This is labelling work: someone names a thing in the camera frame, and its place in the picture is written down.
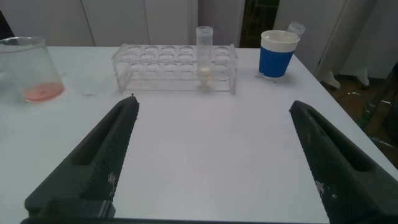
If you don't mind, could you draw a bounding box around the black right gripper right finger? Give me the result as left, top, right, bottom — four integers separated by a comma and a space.
289, 100, 398, 223

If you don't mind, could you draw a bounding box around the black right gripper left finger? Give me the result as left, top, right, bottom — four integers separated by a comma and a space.
24, 95, 140, 220

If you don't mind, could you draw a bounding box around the clear plastic test tube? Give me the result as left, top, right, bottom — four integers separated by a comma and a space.
285, 21, 307, 37

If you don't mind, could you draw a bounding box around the clear glass beaker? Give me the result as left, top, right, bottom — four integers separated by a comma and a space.
0, 35, 65, 103

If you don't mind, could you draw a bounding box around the clear acrylic test tube rack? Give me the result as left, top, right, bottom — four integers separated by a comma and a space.
111, 43, 239, 95

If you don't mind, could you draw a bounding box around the test tube with yellowish liquid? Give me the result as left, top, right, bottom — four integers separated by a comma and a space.
195, 26, 215, 91

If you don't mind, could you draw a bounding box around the blue and white paper cup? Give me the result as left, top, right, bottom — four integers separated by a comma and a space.
258, 29, 301, 78

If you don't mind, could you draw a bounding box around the white folding partition with feet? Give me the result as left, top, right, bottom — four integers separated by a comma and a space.
273, 0, 398, 90

